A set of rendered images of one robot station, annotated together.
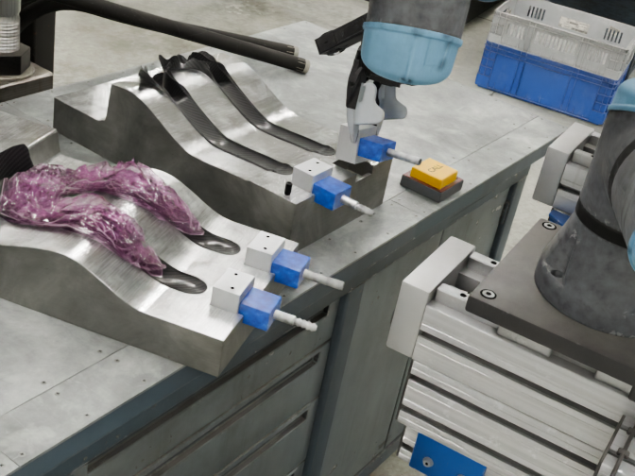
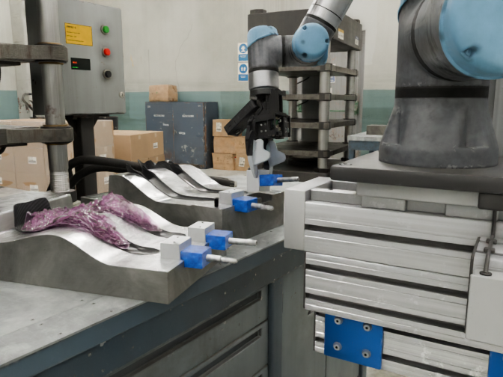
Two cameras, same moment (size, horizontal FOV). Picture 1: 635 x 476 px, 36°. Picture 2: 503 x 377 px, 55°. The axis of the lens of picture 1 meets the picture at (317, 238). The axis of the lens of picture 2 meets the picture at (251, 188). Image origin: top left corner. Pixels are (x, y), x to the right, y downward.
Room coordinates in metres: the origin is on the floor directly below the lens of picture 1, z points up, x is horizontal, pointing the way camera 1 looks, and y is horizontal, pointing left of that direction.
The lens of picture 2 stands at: (0.22, -0.10, 1.12)
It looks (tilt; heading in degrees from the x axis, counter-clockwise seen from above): 10 degrees down; 5
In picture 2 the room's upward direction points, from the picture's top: straight up
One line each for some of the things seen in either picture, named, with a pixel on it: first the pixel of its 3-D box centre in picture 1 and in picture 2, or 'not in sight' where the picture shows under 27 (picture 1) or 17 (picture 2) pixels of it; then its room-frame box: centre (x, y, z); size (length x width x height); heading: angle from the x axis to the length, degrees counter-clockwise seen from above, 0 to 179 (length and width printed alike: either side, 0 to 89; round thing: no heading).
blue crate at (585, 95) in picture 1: (553, 71); not in sight; (4.39, -0.91, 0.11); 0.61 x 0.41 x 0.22; 69
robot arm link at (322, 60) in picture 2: not in sight; (304, 49); (1.42, -0.14, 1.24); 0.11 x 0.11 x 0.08; 4
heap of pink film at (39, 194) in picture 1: (97, 198); (87, 215); (1.11, 0.29, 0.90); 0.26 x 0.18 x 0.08; 77
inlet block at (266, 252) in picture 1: (297, 270); (224, 240); (1.10, 0.02, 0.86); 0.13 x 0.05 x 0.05; 77
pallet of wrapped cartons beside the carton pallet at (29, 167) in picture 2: not in sight; (52, 164); (5.08, 2.41, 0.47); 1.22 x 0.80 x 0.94; 73
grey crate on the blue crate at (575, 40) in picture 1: (564, 35); not in sight; (4.39, -0.91, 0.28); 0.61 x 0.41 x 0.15; 69
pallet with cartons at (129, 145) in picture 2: not in sight; (107, 161); (6.07, 2.19, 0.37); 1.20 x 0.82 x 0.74; 77
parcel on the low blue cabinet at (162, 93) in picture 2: not in sight; (163, 93); (8.55, 2.09, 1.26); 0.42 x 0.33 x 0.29; 69
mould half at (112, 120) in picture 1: (220, 129); (179, 196); (1.46, 0.19, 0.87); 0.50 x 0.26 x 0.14; 59
